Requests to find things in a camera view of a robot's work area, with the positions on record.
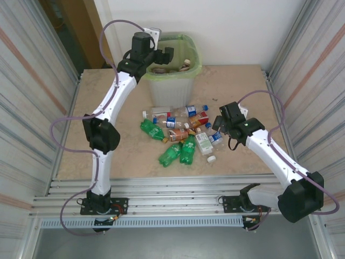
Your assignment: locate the small water bottle blue label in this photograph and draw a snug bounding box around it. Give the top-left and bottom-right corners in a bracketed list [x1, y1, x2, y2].
[205, 122, 226, 151]

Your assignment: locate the brown label bottle white cap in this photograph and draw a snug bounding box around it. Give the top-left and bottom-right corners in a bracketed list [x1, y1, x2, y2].
[168, 128, 202, 143]
[179, 59, 193, 72]

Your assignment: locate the orange red label bottle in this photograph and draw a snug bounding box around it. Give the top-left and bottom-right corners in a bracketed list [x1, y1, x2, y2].
[183, 112, 210, 130]

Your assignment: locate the green white label bottle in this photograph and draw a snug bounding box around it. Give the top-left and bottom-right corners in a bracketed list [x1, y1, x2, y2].
[194, 132, 217, 163]

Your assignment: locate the green plastic bottle yellow cap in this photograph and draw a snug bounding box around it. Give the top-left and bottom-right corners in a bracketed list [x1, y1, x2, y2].
[139, 118, 168, 143]
[157, 141, 184, 168]
[179, 134, 197, 166]

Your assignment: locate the clear bottle red label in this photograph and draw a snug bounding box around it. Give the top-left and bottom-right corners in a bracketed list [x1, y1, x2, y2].
[142, 106, 174, 121]

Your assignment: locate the green plastic bin liner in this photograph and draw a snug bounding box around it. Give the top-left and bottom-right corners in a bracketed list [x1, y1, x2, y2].
[142, 32, 203, 83]

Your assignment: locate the translucent grey waste bin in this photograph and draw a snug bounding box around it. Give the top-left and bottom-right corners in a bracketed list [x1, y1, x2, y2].
[142, 32, 203, 109]

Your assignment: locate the ribbed metal side panel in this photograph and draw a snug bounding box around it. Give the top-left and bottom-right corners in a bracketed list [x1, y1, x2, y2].
[265, 0, 345, 259]
[0, 0, 81, 259]

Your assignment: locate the short black cable loop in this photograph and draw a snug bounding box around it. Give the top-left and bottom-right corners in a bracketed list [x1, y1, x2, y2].
[228, 134, 241, 151]

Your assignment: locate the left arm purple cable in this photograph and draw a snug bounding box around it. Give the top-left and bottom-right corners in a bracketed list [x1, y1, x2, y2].
[50, 19, 148, 237]

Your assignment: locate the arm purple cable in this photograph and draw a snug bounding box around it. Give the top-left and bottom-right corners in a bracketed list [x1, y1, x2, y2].
[237, 90, 340, 216]
[50, 19, 148, 237]

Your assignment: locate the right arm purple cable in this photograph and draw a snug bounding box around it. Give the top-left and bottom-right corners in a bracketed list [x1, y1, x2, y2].
[237, 90, 340, 216]

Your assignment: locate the wooden door frame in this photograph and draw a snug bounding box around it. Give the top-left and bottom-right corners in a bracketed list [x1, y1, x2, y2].
[71, 0, 116, 70]

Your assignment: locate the aluminium rail base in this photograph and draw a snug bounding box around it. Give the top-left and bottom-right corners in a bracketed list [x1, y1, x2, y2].
[29, 174, 286, 219]

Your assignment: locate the slotted grey cable duct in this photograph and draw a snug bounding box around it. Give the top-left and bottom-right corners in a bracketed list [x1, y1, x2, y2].
[39, 217, 243, 229]

